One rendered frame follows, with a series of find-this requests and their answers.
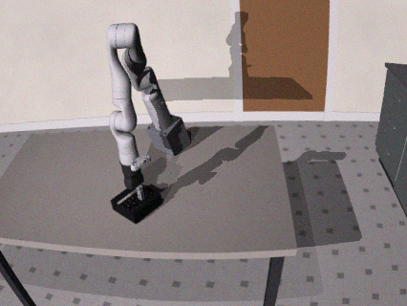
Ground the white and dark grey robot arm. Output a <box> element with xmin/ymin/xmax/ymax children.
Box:
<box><xmin>106</xmin><ymin>23</ymin><xmax>173</xmax><ymax>154</ymax></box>

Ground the black lighting desk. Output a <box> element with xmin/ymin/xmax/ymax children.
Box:
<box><xmin>111</xmin><ymin>185</ymin><xmax>162</xmax><ymax>224</ymax></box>

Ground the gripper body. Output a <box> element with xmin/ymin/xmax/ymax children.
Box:
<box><xmin>119</xmin><ymin>149</ymin><xmax>151</xmax><ymax>190</ymax></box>

